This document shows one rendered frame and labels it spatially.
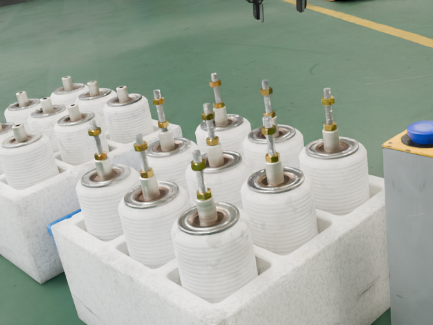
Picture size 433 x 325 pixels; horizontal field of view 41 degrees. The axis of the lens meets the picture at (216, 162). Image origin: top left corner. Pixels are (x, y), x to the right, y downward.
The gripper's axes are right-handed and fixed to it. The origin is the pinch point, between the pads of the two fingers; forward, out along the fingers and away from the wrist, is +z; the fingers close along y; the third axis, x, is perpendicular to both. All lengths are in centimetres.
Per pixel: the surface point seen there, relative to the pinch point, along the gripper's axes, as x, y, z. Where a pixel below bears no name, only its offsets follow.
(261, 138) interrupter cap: 31.8, 20.3, 5.4
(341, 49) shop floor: -84, -72, 58
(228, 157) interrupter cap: 34.4, 27.1, 4.9
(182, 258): 52, 41, 4
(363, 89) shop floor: -35, -48, 47
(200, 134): 20.9, 26.6, 8.6
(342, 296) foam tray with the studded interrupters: 55, 21, 17
